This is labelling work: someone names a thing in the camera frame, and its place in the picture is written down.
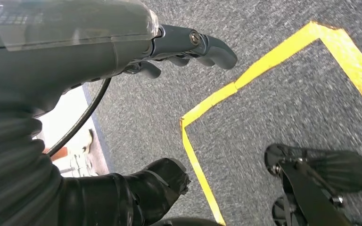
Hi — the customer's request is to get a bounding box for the yellow floor tape square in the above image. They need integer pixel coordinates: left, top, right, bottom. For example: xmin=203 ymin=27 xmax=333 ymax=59
xmin=180 ymin=21 xmax=362 ymax=226

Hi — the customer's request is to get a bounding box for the black robot foot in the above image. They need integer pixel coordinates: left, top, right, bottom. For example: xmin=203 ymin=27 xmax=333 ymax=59
xmin=263 ymin=143 xmax=362 ymax=226

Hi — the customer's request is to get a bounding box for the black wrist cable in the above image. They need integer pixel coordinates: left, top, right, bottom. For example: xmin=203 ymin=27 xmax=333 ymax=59
xmin=45 ymin=77 xmax=112 ymax=158

